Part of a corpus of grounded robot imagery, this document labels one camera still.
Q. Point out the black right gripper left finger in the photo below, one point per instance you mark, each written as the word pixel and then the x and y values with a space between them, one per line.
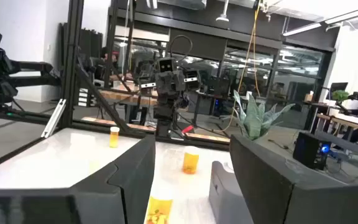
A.
pixel 126 186

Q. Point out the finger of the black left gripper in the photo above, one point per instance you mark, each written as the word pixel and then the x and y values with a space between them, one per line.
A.
pixel 192 80
pixel 148 86

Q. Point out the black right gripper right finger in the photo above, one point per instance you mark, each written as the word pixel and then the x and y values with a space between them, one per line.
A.
pixel 259 186

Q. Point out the orange pill bottle white cap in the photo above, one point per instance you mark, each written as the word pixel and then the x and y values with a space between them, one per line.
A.
pixel 158 211
pixel 190 163

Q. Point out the yellow pill bottle white cap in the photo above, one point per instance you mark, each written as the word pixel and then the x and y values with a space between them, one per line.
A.
pixel 114 138

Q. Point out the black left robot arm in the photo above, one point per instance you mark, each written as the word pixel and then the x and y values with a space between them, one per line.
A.
pixel 163 115

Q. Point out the grey plastic bin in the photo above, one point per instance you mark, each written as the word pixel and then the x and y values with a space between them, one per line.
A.
pixel 225 193

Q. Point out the wooden background workbench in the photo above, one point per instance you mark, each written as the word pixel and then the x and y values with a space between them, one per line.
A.
pixel 120 96

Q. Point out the person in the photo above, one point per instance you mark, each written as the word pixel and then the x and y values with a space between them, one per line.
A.
pixel 113 57

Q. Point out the red connector tag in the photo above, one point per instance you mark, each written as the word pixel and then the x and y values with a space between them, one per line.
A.
pixel 187 129

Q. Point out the black computer tower blue light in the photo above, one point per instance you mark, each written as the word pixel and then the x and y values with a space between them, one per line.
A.
pixel 306 152

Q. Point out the wooden table board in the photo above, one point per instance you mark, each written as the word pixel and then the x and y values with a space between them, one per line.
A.
pixel 207 137

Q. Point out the snake plant in white pot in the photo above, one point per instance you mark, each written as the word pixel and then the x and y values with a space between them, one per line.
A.
pixel 255 121

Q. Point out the white pendant lamp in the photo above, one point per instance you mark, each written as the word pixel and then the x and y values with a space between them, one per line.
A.
pixel 222 18

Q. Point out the grey metal beam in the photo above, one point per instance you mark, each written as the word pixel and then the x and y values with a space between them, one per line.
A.
pixel 346 143

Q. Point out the white angled strut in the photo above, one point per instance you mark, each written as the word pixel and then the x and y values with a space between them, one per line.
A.
pixel 54 118

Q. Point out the small cardboard box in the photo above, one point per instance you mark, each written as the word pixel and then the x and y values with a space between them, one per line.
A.
pixel 309 97

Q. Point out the wooden background desk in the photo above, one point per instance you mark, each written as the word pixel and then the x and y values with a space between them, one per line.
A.
pixel 346 119

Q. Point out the ceiling light strip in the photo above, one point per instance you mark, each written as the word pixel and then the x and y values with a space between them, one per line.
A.
pixel 350 14
pixel 303 29

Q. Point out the small green background plant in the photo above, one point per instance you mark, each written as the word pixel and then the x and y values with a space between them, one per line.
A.
pixel 340 95

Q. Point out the black background monitor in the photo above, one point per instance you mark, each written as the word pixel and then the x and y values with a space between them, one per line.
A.
pixel 338 88

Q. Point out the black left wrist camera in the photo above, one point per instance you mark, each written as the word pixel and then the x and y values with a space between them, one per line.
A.
pixel 166 65

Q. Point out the black aluminium table frame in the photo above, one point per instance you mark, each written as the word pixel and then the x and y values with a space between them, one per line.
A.
pixel 73 62

